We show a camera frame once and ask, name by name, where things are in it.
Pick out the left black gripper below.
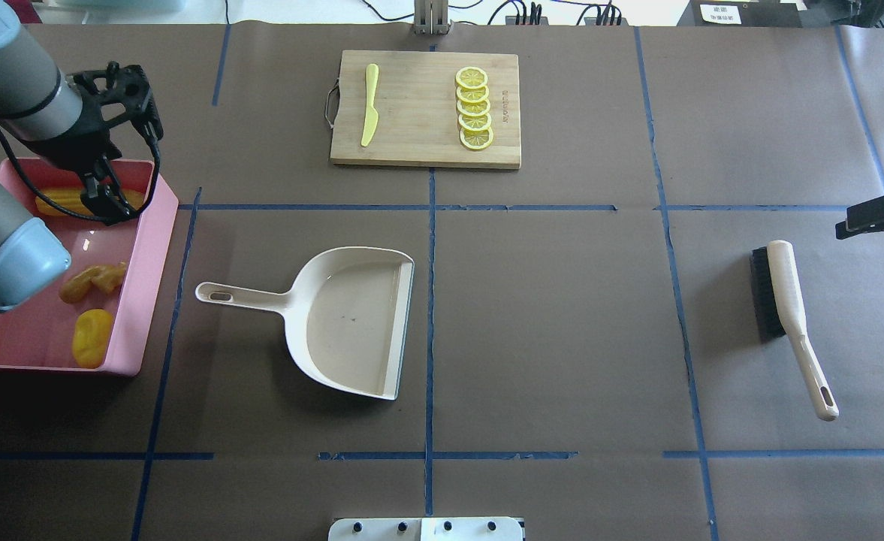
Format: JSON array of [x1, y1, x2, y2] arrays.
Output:
[[29, 62, 164, 225]]

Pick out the yellow toy corn cob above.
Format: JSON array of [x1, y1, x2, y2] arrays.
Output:
[[35, 187, 146, 216]]

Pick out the tan toy ginger root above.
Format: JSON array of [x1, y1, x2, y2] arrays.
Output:
[[59, 261, 127, 304]]

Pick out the yellow toy lemon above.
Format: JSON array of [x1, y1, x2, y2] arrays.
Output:
[[71, 309, 114, 370]]

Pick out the beige hand brush black bristles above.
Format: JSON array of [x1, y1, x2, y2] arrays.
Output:
[[750, 240, 840, 422]]

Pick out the beige plastic dustpan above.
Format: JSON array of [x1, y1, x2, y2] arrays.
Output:
[[195, 246, 415, 400]]

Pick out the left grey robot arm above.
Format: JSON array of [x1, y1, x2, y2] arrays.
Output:
[[0, 1, 163, 313]]

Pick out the pink rectangular bin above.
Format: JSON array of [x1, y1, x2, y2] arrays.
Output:
[[0, 159, 180, 376]]

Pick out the yellow plastic knife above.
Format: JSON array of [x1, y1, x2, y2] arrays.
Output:
[[360, 64, 380, 148]]

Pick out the wooden cutting board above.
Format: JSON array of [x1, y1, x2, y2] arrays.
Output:
[[330, 50, 523, 169]]

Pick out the lemon slice four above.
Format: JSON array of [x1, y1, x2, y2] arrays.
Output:
[[457, 113, 492, 133]]

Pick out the lemon slice five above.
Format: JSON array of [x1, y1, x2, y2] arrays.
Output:
[[459, 127, 494, 151]]

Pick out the lemon slice two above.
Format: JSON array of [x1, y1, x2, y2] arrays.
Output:
[[456, 85, 490, 104]]

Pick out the lemon slice three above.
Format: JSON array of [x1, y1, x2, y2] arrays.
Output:
[[456, 99, 490, 119]]

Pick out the lemon slice one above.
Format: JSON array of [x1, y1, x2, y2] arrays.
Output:
[[454, 66, 489, 90]]

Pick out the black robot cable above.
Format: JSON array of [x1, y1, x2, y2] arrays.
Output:
[[0, 113, 162, 224]]

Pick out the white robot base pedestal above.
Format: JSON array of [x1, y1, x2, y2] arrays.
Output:
[[327, 516, 526, 540]]

